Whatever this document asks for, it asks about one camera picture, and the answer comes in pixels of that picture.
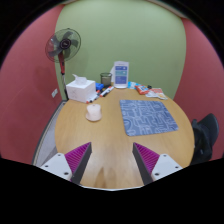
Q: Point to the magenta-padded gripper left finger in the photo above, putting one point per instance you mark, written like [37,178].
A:
[78,157]

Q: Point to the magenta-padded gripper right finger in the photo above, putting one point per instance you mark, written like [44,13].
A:
[147,157]

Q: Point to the pale pink computer mouse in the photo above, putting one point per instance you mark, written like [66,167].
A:
[93,112]

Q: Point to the grey-blue patterned mouse pad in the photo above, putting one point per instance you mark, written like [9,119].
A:
[148,116]

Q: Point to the black whiteboard marker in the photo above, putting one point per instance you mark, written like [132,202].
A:
[94,97]

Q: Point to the black office chair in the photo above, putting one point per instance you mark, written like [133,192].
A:
[206,133]

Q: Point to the orange and white snack packet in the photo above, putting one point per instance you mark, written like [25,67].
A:
[159,93]

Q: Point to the white tissue box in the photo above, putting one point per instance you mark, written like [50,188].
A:
[80,90]

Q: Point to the red snack packet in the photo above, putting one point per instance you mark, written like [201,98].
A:
[141,89]

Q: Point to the small black object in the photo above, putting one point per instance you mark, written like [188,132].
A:
[149,87]

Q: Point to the red-capped whiteboard marker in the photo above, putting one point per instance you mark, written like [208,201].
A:
[106,91]

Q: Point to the blue whiteboard eraser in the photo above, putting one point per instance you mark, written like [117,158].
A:
[99,86]

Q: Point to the light blue packet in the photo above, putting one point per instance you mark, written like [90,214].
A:
[132,85]

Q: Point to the dark green cup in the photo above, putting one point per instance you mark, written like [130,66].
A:
[106,79]

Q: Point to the clear sign stand, blue print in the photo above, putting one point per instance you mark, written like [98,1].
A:
[121,75]

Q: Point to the standing fan with red pole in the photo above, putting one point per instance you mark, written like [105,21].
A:
[63,44]

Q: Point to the white wall outlet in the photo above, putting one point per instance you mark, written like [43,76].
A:
[54,92]

